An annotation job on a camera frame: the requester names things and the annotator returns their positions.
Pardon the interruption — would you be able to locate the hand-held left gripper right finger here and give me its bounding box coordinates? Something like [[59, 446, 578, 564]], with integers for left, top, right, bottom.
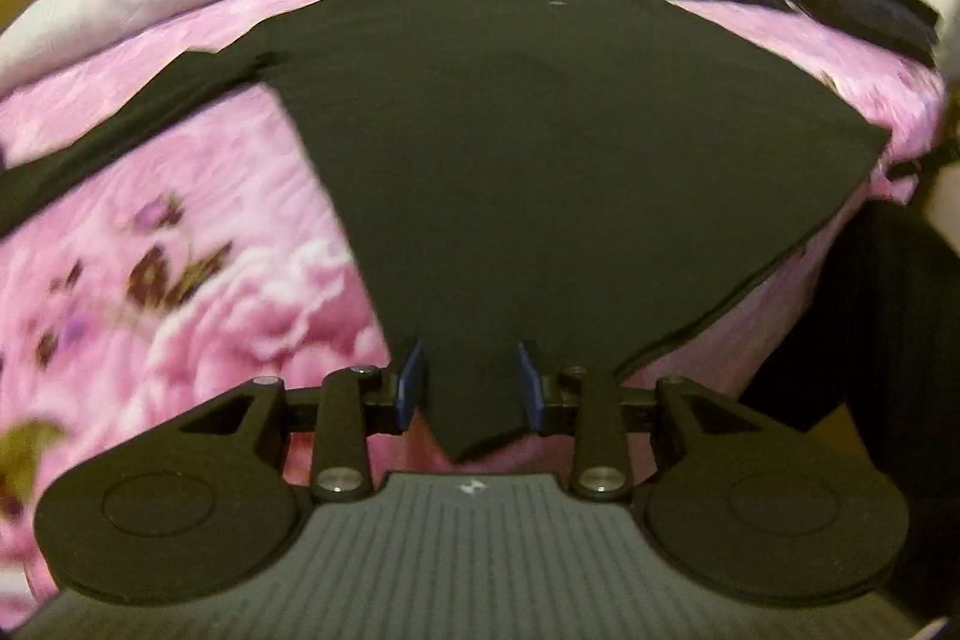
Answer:
[[516, 340, 755, 502]]

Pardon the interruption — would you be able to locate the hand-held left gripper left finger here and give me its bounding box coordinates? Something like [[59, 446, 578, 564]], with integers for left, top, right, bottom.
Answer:
[[180, 338, 428, 504]]

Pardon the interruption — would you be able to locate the dark grey t-shirt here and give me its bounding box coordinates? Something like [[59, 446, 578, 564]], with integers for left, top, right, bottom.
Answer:
[[0, 0, 893, 462]]

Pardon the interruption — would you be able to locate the pink floral blanket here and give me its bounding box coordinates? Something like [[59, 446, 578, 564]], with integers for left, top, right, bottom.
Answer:
[[0, 0, 950, 611]]

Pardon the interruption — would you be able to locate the person's dark trouser leg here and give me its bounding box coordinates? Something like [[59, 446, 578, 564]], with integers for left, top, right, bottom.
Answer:
[[739, 201, 960, 440]]

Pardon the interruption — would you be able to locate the dark brown garment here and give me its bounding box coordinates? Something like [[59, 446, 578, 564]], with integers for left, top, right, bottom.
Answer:
[[784, 0, 943, 68]]

